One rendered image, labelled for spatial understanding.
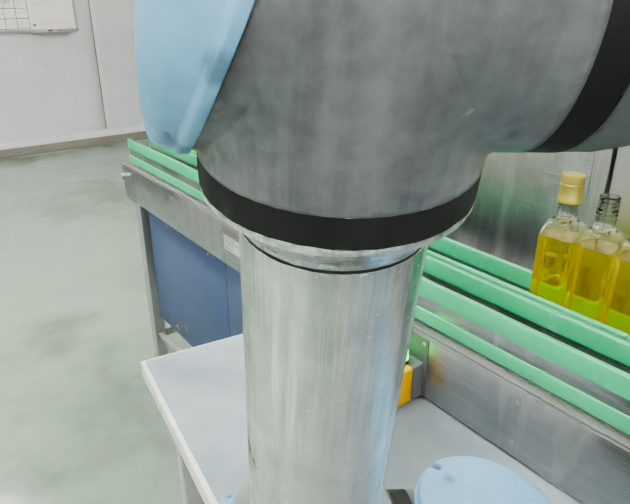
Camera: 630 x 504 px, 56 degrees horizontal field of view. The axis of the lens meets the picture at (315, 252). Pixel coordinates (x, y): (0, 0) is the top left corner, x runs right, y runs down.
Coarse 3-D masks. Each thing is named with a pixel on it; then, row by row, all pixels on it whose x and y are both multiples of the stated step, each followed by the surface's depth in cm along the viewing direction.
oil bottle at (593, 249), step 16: (576, 240) 88; (592, 240) 85; (608, 240) 84; (576, 256) 88; (592, 256) 86; (608, 256) 84; (576, 272) 88; (592, 272) 86; (608, 272) 85; (576, 288) 89; (592, 288) 87; (576, 304) 90; (592, 304) 88
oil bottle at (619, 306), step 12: (624, 240) 83; (624, 252) 82; (612, 264) 84; (624, 264) 82; (612, 276) 84; (624, 276) 83; (612, 288) 85; (624, 288) 83; (612, 300) 85; (624, 300) 84; (600, 312) 87; (612, 312) 86; (624, 312) 84; (612, 324) 86; (624, 324) 84
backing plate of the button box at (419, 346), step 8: (416, 336) 101; (416, 344) 102; (424, 344) 100; (416, 352) 102; (424, 352) 101; (424, 360) 101; (424, 368) 102; (424, 376) 102; (424, 384) 103; (424, 392) 103
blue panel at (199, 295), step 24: (168, 240) 191; (168, 264) 196; (192, 264) 179; (216, 264) 165; (168, 288) 202; (192, 288) 184; (216, 288) 169; (240, 288) 157; (168, 312) 208; (192, 312) 189; (216, 312) 174; (240, 312) 160; (192, 336) 194; (216, 336) 178
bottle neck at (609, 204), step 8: (600, 200) 84; (608, 200) 83; (616, 200) 83; (600, 208) 85; (608, 208) 84; (616, 208) 84; (600, 216) 85; (608, 216) 84; (616, 216) 84; (600, 224) 85; (608, 224) 85
